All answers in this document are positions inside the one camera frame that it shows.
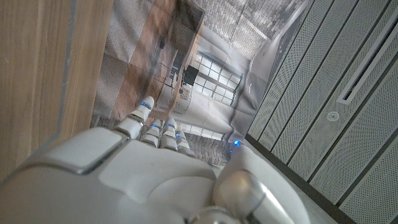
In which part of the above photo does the round white ceiling fixture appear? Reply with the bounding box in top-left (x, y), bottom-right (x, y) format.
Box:
top-left (326, 111), bottom-right (341, 123)

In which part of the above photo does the linear ceiling air vent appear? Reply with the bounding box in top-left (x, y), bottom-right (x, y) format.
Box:
top-left (336, 17), bottom-right (398, 106)

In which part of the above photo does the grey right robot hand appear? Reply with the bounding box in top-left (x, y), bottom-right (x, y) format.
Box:
top-left (0, 95), bottom-right (312, 224)

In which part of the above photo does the printed office backdrop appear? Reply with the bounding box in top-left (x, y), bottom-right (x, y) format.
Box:
top-left (90, 0), bottom-right (310, 167)

